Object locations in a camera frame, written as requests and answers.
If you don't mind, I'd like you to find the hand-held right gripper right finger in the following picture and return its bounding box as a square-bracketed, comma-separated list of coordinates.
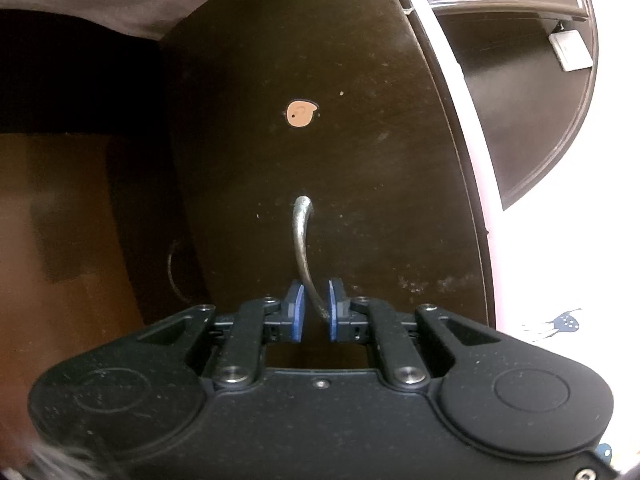
[326, 277, 503, 392]

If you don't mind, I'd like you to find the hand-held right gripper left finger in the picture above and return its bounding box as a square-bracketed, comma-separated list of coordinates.
[135, 280, 307, 391]

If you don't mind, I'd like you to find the dark wooden drawer with sticker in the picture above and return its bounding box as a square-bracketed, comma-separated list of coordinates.
[159, 0, 496, 361]

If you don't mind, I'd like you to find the tan heart sticker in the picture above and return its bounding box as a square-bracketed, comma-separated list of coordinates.
[286, 100, 319, 128]

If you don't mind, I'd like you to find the deer print fabric wardrobe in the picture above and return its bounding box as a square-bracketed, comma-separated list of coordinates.
[505, 240, 619, 468]

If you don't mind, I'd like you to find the dark wooden nightstand pink top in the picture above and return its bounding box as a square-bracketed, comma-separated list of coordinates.
[105, 0, 507, 361]

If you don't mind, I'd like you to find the dark wooden headboard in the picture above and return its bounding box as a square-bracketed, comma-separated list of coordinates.
[407, 0, 600, 212]

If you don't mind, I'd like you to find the white wall switch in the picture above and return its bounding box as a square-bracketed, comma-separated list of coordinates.
[549, 30, 593, 72]

